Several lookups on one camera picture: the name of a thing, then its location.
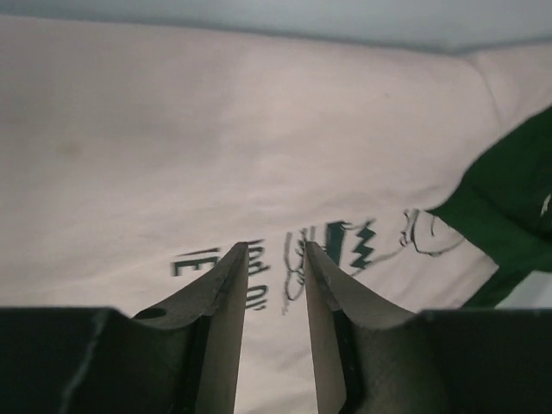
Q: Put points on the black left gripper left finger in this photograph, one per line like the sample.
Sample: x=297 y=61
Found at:
x=178 y=356

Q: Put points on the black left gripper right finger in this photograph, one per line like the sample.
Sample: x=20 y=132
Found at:
x=372 y=356

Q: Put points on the cream and green t-shirt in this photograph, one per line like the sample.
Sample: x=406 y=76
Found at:
x=134 y=157

